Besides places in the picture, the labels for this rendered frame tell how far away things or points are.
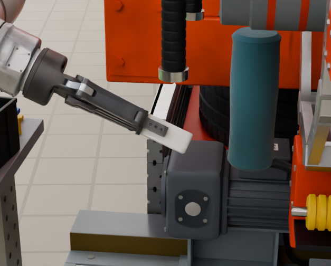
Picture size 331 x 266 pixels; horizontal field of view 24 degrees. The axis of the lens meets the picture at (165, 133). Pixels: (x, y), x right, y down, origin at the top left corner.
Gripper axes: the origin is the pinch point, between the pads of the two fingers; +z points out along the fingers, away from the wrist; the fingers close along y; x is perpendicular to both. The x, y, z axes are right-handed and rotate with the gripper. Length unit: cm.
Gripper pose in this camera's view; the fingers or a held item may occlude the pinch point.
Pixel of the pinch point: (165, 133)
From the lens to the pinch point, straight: 106.9
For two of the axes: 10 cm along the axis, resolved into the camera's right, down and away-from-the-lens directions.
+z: 9.0, 4.3, 1.0
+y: 1.5, -0.8, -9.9
